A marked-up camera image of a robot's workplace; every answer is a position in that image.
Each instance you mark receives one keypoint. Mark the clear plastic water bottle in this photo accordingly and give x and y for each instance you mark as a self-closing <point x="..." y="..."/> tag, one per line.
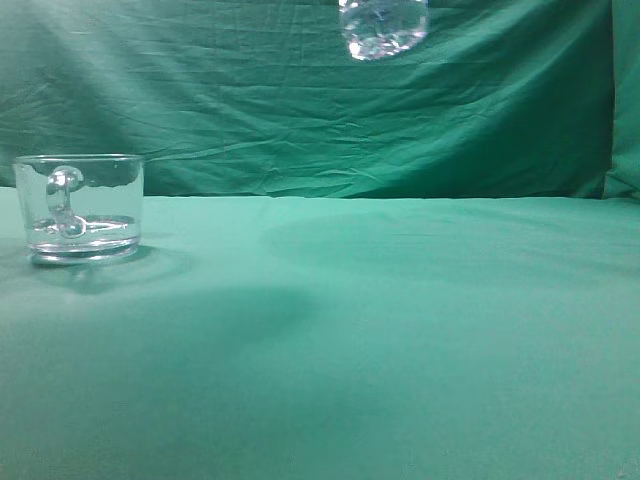
<point x="378" y="29"/>

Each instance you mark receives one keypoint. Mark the green table cloth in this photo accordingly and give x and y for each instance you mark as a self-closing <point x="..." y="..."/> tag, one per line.
<point x="257" y="338"/>

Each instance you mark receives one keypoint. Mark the green backdrop cloth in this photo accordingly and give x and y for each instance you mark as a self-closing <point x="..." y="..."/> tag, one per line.
<point x="502" y="98"/>

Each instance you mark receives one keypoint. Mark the clear glass mug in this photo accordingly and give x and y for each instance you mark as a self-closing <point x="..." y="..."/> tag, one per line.
<point x="80" y="208"/>

